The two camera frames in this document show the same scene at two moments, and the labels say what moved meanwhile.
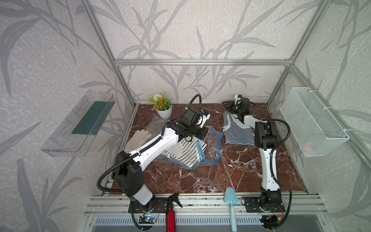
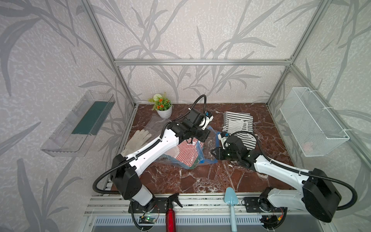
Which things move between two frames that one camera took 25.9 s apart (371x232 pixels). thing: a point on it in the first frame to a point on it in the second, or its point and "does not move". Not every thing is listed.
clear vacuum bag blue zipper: x=187 y=152 does not move
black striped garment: x=187 y=151 to x=241 y=124
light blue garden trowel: x=230 y=197 does not move
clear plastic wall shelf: x=75 y=136 does not move
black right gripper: x=230 y=105 to x=218 y=151
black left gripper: x=204 y=132 does not move
